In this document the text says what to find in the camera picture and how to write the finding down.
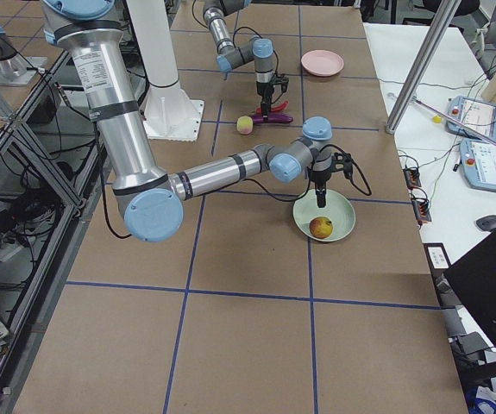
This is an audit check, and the orange black connector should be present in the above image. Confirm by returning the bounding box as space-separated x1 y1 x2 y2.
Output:
403 167 421 190
411 196 432 225

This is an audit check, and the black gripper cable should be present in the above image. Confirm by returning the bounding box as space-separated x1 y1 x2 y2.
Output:
247 146 372 204

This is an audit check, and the black computer mouse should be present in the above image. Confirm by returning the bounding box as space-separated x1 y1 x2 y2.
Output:
475 215 496 232

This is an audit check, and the upper blue teach pendant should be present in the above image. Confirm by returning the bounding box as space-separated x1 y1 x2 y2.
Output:
448 96 496 141

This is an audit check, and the reach grabber stick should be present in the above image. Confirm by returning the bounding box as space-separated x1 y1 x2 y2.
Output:
409 95 496 147

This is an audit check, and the white label card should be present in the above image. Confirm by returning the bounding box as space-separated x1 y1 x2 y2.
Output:
424 242 451 271

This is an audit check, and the aluminium table frame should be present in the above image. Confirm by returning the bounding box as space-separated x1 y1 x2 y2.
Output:
0 53 109 413

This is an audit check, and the lower blue teach pendant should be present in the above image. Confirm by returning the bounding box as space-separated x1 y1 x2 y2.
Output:
460 138 496 192

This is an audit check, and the blue teach pendant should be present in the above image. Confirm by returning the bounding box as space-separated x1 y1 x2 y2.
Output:
460 138 496 192
448 96 496 141

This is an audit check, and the white side table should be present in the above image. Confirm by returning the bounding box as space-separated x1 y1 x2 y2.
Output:
361 22 496 389

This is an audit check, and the upper orange black connector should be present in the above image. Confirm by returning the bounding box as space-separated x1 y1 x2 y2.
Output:
403 167 421 190

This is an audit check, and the red chili pepper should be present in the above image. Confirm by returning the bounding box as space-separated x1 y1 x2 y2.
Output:
255 101 289 115

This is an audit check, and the lower orange black connector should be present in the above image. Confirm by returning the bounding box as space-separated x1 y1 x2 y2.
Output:
411 196 432 225

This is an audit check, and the white power strip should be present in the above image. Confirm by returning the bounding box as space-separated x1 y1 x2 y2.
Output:
0 241 23 262

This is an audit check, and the purple eggplant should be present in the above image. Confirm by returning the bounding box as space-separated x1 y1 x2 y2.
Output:
249 113 293 124

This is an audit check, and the pink plate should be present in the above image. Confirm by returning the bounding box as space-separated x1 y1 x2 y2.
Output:
301 49 344 77

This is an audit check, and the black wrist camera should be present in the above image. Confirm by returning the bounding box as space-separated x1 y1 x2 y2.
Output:
331 152 354 180
273 73 289 93

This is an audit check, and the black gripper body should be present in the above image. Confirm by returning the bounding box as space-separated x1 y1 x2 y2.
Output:
311 150 332 192
255 69 274 104

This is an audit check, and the yellow pink peach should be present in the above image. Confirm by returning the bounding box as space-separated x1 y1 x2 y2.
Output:
236 116 254 135

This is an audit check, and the aluminium frame post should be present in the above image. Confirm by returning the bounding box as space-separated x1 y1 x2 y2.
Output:
386 0 461 135

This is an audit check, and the green plate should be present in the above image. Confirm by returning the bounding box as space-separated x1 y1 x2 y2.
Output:
292 190 355 242

